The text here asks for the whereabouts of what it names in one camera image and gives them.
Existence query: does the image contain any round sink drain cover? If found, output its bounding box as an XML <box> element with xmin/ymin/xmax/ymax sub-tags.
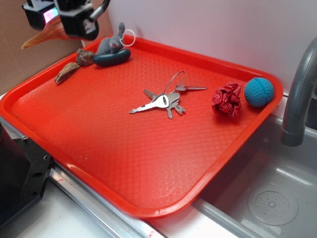
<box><xmin>248</xmin><ymin>185</ymin><xmax>298</xmax><ymax>226</ymax></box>

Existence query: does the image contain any orange spiral conch shell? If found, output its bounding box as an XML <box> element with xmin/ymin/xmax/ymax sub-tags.
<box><xmin>21</xmin><ymin>16</ymin><xmax>81</xmax><ymax>50</ymax></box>

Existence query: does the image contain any grey plush mouse toy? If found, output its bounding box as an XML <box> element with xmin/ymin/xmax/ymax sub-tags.
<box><xmin>96</xmin><ymin>22</ymin><xmax>136</xmax><ymax>55</ymax></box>

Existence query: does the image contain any blue dimpled ball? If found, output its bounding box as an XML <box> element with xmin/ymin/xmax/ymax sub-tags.
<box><xmin>244</xmin><ymin>77</ymin><xmax>275</xmax><ymax>108</ymax></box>

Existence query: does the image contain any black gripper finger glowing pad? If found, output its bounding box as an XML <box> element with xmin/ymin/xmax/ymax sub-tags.
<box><xmin>22</xmin><ymin>0</ymin><xmax>58</xmax><ymax>31</ymax></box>
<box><xmin>59</xmin><ymin>5</ymin><xmax>99</xmax><ymax>41</ymax></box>

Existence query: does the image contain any brown cardboard panel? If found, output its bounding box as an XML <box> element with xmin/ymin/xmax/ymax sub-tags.
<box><xmin>0</xmin><ymin>0</ymin><xmax>114</xmax><ymax>96</ymax></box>

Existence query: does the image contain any brown rough rock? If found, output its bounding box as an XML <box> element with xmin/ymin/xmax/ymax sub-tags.
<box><xmin>76</xmin><ymin>49</ymin><xmax>95</xmax><ymax>66</ymax></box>

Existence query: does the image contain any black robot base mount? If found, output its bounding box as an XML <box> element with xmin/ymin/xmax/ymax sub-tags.
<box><xmin>0</xmin><ymin>126</ymin><xmax>53</xmax><ymax>229</ymax></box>

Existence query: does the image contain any dark green oval stone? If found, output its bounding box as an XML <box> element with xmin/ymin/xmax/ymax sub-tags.
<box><xmin>93</xmin><ymin>49</ymin><xmax>131</xmax><ymax>67</ymax></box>

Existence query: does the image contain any grey sink basin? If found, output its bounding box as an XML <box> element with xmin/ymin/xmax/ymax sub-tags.
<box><xmin>193</xmin><ymin>116</ymin><xmax>317</xmax><ymax>238</ymax></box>

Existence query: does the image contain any crumpled red paper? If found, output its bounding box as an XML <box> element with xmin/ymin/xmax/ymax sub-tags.
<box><xmin>211</xmin><ymin>82</ymin><xmax>242</xmax><ymax>119</ymax></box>

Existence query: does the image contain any red plastic tray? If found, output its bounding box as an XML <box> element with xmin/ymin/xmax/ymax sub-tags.
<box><xmin>0</xmin><ymin>38</ymin><xmax>283</xmax><ymax>218</ymax></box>

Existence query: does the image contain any aluminium rail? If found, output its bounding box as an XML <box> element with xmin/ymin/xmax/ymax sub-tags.
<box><xmin>0</xmin><ymin>116</ymin><xmax>166</xmax><ymax>238</ymax></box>

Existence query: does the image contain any brown wood piece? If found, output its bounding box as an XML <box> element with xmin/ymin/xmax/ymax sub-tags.
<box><xmin>55</xmin><ymin>62</ymin><xmax>80</xmax><ymax>84</ymax></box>

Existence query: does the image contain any grey sink faucet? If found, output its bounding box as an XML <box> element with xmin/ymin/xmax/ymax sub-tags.
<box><xmin>280</xmin><ymin>39</ymin><xmax>317</xmax><ymax>147</ymax></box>

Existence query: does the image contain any bunch of silver keys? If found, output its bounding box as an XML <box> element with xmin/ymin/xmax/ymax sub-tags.
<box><xmin>129</xmin><ymin>71</ymin><xmax>207</xmax><ymax>119</ymax></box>

